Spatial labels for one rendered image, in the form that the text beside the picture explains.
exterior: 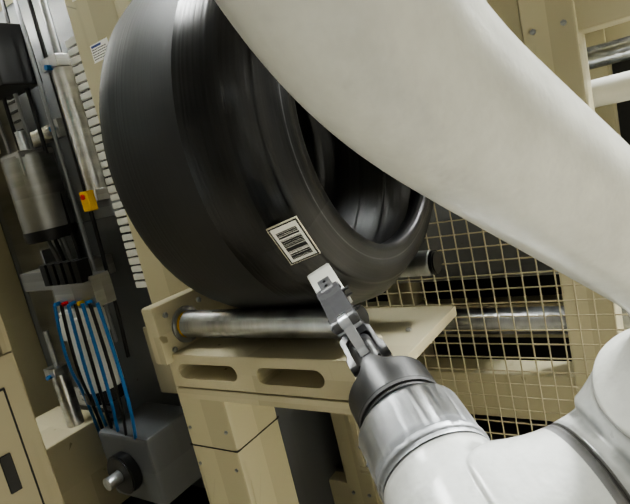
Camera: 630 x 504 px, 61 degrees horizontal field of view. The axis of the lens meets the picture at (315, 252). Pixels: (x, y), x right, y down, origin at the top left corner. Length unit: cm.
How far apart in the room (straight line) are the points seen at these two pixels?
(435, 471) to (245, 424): 75
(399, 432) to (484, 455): 6
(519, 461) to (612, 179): 21
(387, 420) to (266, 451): 76
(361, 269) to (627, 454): 44
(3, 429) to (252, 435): 45
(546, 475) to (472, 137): 24
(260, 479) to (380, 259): 57
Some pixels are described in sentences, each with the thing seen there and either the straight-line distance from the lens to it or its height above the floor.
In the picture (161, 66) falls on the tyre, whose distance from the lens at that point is 68.
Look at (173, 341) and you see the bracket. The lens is 93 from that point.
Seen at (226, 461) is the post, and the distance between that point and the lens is 113.
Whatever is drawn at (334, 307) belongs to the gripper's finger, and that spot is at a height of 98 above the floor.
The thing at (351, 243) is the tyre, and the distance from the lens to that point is 70.
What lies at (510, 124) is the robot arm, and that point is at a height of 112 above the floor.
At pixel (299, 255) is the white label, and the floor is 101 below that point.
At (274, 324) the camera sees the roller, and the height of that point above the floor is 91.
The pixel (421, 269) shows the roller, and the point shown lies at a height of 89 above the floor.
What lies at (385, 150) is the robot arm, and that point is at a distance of 17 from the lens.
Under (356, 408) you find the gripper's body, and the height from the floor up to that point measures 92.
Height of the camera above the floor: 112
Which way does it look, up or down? 10 degrees down
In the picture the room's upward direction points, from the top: 13 degrees counter-clockwise
